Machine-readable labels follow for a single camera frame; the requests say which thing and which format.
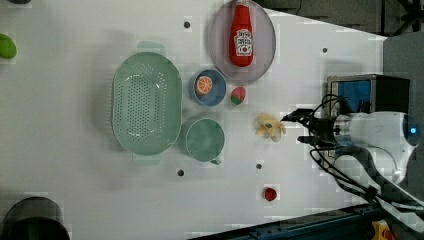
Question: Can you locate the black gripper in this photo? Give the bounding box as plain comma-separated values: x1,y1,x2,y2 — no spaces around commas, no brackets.
282,109,336,147

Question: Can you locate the peeled yellow banana toy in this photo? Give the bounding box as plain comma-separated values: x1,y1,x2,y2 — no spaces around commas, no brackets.
255,114,286,142

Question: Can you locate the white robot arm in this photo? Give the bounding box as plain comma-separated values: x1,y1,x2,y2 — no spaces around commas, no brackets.
282,109,423,233

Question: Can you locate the green mug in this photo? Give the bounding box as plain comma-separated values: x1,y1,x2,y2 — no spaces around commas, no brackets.
182,118,225,165

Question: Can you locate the small red toy fruit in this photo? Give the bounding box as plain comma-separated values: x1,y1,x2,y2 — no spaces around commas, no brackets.
264,187,278,202

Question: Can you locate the red strawberry toy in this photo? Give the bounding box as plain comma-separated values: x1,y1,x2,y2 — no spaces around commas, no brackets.
231,87,246,105

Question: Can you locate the blue small bowl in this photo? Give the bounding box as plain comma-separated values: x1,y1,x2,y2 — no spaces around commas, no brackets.
188,69,227,107

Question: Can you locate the pink round plate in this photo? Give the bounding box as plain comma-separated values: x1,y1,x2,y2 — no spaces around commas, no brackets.
208,1,276,85

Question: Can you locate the red ketchup bottle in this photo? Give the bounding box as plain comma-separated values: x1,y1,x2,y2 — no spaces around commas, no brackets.
229,0,254,67

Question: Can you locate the orange slice toy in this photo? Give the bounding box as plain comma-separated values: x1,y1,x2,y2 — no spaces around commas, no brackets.
195,76,213,95

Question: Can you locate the yellow red emergency button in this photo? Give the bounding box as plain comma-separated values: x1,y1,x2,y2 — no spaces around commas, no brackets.
372,220,397,240

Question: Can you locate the green perforated colander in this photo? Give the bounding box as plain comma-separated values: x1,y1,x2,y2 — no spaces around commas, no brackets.
111,41,183,166

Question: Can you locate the green round object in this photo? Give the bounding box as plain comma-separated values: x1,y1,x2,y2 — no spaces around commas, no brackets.
0,34,17,59

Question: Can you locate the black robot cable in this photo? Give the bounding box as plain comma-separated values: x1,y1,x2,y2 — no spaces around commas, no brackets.
309,94,424,214

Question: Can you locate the blue metal frame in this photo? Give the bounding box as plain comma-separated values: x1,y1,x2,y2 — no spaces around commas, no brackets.
196,203,424,240

